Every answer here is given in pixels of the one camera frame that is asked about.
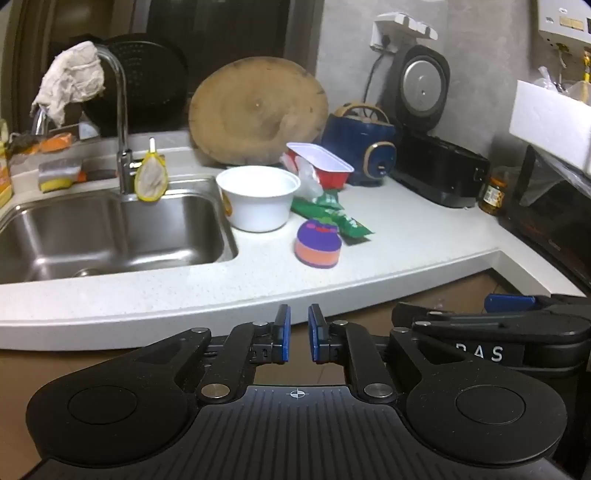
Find yellow rimmed mesh scrubber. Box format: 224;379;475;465
134;137;168;203

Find chrome kitchen faucet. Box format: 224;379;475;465
31;46;134;195

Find clear plastic bags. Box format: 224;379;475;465
534;66;591;104

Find black perforated colander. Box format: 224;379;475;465
83;34;190;137

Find round wooden cutting board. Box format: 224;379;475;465
188;56;329;167

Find kitchen cleaver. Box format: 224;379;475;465
38;157;118;183

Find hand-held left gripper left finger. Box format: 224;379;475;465
131;305;292;404

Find dark scouring pad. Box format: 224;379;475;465
9;133;42;155

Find green snack packet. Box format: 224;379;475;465
290;190;375;241

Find stainless steel sink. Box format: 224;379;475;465
0;178;238;284

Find blue rice cooker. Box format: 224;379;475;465
322;102;399;186

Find red plastic food tray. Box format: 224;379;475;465
286;142;355;190

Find black power cord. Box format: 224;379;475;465
365;51;384;104

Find yellow sponge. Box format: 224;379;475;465
39;176;75;193

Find white plastic bowl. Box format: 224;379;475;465
216;166;302;232

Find black rice cooker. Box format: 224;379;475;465
390;45;491;208

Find white water heater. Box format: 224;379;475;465
538;0;591;47

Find white foam box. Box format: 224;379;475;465
509;79;591;174

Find white crumpled cloth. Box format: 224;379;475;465
31;41;106;126

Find black countertop oven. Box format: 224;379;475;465
499;145;591;296

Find glass jar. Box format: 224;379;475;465
478;166;509;215

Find yellow detergent bottle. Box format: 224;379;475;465
0;119;14;208

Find purple orange sponge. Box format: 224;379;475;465
294;220;343;270

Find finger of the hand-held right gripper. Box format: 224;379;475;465
392;302;490;340
485;294;539;315

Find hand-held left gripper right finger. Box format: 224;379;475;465
308;304;463;404

